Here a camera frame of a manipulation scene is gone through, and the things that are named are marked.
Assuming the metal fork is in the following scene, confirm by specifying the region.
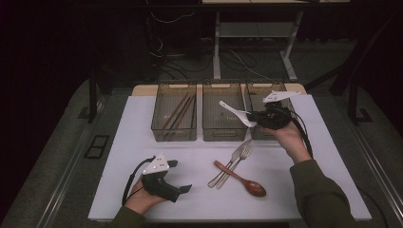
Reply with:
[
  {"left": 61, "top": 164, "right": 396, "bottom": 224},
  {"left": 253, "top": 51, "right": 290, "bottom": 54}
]
[{"left": 216, "top": 146, "right": 253, "bottom": 190}]

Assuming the white hanging cable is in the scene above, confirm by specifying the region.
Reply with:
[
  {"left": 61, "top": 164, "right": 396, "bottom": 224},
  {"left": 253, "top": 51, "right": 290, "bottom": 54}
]
[{"left": 145, "top": 0, "right": 196, "bottom": 25}]

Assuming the metal floor rail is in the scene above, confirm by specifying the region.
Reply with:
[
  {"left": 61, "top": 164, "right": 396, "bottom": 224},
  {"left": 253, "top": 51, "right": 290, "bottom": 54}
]
[
  {"left": 351, "top": 123, "right": 403, "bottom": 219},
  {"left": 36, "top": 101, "right": 107, "bottom": 228}
]

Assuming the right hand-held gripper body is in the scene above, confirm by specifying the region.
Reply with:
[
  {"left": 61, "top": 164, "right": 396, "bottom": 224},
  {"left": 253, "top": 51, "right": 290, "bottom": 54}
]
[{"left": 256, "top": 90, "right": 302, "bottom": 130}]

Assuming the metal table knife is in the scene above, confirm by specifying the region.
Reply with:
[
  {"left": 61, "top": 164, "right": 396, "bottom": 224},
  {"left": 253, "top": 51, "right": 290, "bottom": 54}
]
[{"left": 207, "top": 138, "right": 253, "bottom": 188}]

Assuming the black chopstick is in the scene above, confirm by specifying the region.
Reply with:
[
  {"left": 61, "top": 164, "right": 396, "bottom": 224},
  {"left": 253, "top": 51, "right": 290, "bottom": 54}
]
[{"left": 169, "top": 95, "right": 193, "bottom": 131}]

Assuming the tangle of floor cables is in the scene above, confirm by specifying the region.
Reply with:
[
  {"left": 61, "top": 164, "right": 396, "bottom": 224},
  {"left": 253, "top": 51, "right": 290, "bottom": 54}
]
[{"left": 148, "top": 34, "right": 274, "bottom": 82}]

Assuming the black floor frame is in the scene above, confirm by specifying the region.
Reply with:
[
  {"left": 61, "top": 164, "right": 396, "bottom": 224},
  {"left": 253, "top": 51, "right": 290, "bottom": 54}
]
[{"left": 84, "top": 134, "right": 110, "bottom": 160}]

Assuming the white metal desk frame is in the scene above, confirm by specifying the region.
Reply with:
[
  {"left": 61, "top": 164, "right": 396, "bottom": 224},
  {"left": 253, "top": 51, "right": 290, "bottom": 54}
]
[{"left": 212, "top": 10, "right": 299, "bottom": 82}]

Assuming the brown wooden chopstick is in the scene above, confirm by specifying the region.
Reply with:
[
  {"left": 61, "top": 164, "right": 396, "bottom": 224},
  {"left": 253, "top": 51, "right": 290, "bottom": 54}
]
[
  {"left": 162, "top": 93, "right": 188, "bottom": 130},
  {"left": 175, "top": 94, "right": 196, "bottom": 129}
]

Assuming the person's right hand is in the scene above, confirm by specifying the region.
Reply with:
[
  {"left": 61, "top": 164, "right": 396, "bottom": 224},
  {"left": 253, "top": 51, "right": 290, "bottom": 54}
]
[{"left": 260, "top": 122, "right": 314, "bottom": 164}]

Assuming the white ceramic spoon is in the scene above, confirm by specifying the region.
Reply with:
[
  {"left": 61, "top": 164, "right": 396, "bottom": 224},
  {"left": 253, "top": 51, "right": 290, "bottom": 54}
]
[{"left": 219, "top": 100, "right": 258, "bottom": 128}]

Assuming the person's left hand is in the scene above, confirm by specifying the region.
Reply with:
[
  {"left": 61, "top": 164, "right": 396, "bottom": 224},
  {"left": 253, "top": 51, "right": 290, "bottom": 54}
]
[{"left": 124, "top": 178, "right": 167, "bottom": 216}]

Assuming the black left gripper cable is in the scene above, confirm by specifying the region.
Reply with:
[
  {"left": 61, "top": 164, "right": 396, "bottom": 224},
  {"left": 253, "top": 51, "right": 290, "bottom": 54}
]
[{"left": 121, "top": 156, "right": 157, "bottom": 207}]

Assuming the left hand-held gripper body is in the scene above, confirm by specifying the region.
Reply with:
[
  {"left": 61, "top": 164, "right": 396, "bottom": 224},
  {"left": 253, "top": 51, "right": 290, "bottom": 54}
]
[{"left": 141, "top": 154, "right": 182, "bottom": 203}]

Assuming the black metal stand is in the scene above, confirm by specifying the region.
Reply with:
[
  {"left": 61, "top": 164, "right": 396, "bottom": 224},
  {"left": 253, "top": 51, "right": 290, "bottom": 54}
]
[{"left": 346, "top": 18, "right": 374, "bottom": 125}]

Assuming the brown wooden spoon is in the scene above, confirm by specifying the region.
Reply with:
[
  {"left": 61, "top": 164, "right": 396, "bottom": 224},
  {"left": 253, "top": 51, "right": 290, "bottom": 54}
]
[{"left": 213, "top": 160, "right": 267, "bottom": 198}]

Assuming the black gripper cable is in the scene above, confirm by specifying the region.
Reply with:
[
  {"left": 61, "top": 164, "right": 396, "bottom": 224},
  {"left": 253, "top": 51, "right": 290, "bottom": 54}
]
[
  {"left": 283, "top": 106, "right": 315, "bottom": 160},
  {"left": 121, "top": 156, "right": 157, "bottom": 207}
]

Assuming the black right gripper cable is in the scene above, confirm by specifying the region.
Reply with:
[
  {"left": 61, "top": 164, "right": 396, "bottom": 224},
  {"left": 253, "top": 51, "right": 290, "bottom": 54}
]
[{"left": 283, "top": 106, "right": 315, "bottom": 160}]

